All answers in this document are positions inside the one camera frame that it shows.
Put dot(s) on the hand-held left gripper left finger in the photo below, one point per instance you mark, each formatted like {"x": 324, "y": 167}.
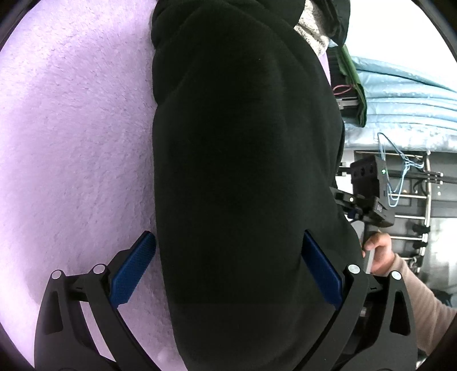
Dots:
{"x": 134, "y": 267}

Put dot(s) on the black fleece garment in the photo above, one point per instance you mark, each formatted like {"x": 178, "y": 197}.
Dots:
{"x": 242, "y": 160}

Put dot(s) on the white fluffy cloth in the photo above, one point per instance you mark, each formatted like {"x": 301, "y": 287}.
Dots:
{"x": 312, "y": 28}

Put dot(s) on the chrome metal rack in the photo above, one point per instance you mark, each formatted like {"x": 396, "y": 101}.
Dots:
{"x": 421, "y": 221}

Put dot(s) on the person's right forearm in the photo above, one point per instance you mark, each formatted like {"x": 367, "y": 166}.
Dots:
{"x": 425, "y": 303}

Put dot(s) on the green cloth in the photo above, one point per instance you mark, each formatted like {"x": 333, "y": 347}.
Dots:
{"x": 355, "y": 82}

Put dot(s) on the purple fluffy blanket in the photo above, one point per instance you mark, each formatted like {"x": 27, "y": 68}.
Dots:
{"x": 78, "y": 142}

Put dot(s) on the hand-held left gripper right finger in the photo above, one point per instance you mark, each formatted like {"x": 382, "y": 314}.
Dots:
{"x": 321, "y": 267}

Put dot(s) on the light blue quilted cover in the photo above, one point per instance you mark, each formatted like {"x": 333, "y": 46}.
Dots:
{"x": 403, "y": 103}

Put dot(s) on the person's right hand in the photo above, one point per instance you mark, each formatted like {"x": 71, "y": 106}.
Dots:
{"x": 382, "y": 249}

